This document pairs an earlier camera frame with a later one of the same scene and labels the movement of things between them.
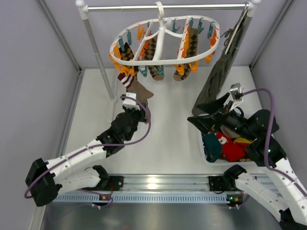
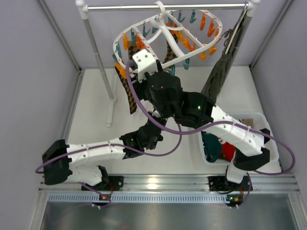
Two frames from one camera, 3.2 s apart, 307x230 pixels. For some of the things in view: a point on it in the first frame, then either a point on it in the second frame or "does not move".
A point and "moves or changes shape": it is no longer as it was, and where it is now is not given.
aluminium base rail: x=176 y=182 does not move
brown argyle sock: x=156 y=71 moves or changes shape
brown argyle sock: x=127 y=54 -> x=124 y=84
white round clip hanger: x=160 y=6 moves or changes shape
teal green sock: x=212 y=145 does not move
